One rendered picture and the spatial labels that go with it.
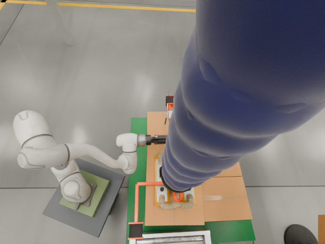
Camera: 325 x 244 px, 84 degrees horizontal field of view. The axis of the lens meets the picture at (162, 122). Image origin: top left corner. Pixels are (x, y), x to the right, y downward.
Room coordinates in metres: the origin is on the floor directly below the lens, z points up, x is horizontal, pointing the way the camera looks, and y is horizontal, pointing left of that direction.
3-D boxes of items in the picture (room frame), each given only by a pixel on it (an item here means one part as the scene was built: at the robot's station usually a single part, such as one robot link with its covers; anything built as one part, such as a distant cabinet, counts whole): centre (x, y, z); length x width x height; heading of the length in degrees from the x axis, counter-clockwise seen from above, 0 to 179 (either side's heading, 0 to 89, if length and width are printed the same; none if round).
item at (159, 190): (0.24, -0.04, 1.09); 0.34 x 0.10 x 0.05; 8
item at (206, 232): (-0.12, -0.19, 0.58); 0.70 x 0.03 x 0.06; 99
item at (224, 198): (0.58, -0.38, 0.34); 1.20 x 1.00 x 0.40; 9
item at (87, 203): (0.09, 0.58, 0.85); 0.22 x 0.18 x 0.06; 175
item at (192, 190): (0.27, -0.23, 1.09); 0.34 x 0.10 x 0.05; 8
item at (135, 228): (-0.08, 0.08, 1.19); 0.09 x 0.08 x 0.05; 98
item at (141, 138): (0.48, 0.13, 1.20); 0.09 x 0.06 x 0.09; 9
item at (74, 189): (0.11, 0.58, 0.98); 0.18 x 0.16 x 0.22; 42
